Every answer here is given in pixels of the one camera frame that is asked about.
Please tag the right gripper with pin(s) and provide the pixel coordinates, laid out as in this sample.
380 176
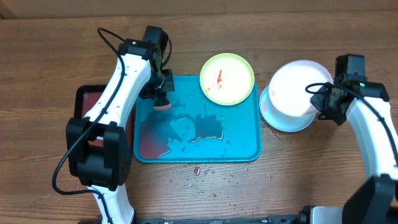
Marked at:
319 103

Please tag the yellow-green plate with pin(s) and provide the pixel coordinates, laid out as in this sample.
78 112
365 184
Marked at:
227 79

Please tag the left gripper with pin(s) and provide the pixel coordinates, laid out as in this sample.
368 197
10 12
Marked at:
149 94

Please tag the teal plastic tray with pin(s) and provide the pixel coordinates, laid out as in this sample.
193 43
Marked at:
197 130

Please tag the pink-white plate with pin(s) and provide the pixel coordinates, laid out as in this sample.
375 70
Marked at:
287 87

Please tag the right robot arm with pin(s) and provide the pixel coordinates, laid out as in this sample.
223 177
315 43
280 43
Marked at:
366 107

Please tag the dark red tray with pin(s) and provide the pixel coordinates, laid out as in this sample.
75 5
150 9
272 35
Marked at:
86 98

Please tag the light blue plate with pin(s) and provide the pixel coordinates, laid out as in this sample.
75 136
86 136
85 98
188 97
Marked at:
279 120

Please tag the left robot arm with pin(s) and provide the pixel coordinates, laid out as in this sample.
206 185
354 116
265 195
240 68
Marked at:
98 151

